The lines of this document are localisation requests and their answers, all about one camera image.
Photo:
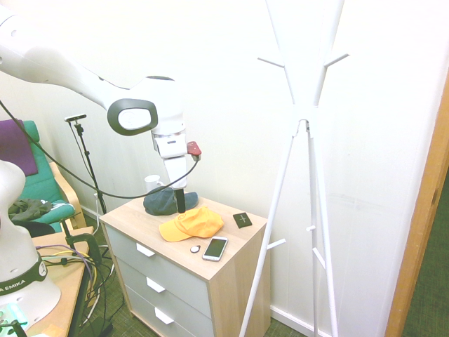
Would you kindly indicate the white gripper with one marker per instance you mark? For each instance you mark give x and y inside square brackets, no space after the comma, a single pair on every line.
[175,168]

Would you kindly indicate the orange baseball cap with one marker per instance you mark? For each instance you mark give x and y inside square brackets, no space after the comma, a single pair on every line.
[200,224]

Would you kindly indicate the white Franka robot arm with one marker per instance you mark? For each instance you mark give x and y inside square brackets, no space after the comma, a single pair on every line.
[70,77]

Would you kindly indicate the dark blue cap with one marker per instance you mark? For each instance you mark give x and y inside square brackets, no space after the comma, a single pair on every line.
[158,205]

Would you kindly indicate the white mug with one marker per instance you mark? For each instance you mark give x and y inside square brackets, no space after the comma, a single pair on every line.
[151,182]

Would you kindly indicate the round key fob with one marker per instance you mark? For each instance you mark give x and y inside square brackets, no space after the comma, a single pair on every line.
[195,249]

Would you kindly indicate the white-edged smartphone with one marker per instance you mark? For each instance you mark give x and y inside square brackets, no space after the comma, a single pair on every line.
[215,248]

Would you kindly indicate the black wallet with cross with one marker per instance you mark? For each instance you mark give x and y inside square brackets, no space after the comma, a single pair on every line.
[242,220]

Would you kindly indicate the black tripod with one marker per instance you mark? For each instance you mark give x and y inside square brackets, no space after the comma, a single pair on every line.
[89,165]

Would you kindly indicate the dark green screw clamp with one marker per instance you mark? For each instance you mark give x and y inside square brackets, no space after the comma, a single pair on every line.
[92,245]

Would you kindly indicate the wooden chest of drawers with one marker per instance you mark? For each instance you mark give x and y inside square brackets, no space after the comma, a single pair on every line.
[238,281]

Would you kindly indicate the green armchair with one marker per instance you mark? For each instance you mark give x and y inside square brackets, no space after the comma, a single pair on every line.
[45,182]

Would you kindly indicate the dark crumpled garment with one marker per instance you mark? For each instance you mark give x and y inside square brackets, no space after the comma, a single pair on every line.
[28,209]

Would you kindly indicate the white coat stand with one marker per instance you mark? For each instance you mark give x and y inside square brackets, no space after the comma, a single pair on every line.
[305,112]

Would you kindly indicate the purple cloth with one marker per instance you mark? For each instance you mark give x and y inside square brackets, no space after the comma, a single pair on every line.
[17,151]

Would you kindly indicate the red wrist camera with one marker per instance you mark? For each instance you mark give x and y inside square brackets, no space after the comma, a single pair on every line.
[194,149]

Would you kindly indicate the black stand camera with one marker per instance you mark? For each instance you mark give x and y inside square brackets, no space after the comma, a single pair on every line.
[75,118]

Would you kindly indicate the wooden door frame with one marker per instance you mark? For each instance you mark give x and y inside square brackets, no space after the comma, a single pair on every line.
[417,228]

